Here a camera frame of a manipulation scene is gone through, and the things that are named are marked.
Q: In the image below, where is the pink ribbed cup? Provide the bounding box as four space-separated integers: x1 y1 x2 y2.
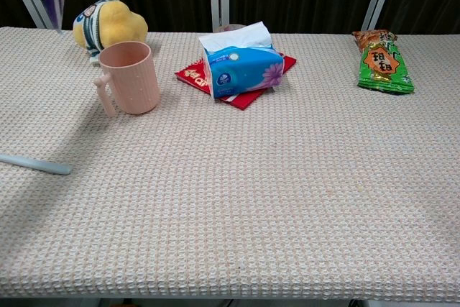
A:
93 40 161 118

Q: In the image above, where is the red paper packet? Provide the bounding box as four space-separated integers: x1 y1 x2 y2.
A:
175 53 298 111

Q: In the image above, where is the beige waffle tablecloth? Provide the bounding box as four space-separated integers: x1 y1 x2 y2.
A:
0 26 460 301

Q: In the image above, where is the green orange snack bag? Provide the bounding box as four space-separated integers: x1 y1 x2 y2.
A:
351 29 415 95

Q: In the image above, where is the blue tissue pack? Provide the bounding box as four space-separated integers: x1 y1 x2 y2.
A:
198 21 285 100

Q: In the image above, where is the yellow plush toy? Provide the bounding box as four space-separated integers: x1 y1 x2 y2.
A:
72 0 149 67

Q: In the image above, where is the light grey toothbrush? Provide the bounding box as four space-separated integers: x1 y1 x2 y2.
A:
0 153 72 176

